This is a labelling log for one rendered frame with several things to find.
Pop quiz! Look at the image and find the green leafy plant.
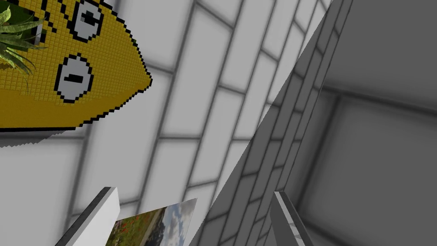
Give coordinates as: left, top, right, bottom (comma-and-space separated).
0, 6, 47, 94

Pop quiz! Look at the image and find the landscape photo wall picture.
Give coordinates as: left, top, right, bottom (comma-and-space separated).
105, 198, 198, 246

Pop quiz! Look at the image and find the yellow pixel face wall picture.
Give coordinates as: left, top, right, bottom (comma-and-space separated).
0, 0, 153, 132

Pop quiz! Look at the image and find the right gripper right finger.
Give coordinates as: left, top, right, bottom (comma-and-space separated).
269, 191, 315, 246

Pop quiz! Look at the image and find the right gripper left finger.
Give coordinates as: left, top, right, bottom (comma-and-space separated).
54, 186, 121, 246

